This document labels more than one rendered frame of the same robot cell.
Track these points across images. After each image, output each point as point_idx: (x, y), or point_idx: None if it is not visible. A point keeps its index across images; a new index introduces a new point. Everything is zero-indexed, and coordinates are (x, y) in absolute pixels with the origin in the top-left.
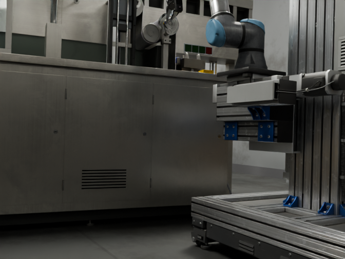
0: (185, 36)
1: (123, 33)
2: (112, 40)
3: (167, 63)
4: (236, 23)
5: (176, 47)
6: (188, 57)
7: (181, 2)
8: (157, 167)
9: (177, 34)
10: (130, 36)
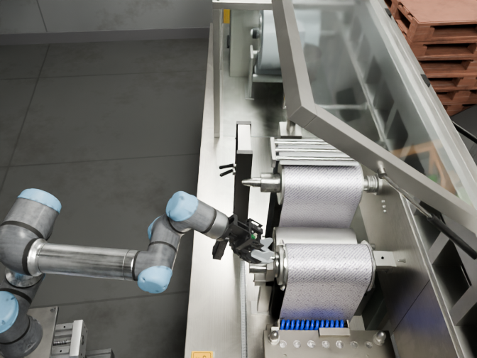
0: (420, 356)
1: (373, 213)
2: (233, 199)
3: (258, 302)
4: (1, 283)
5: (402, 342)
6: (270, 339)
7: (216, 248)
8: None
9: (414, 331)
10: (375, 227)
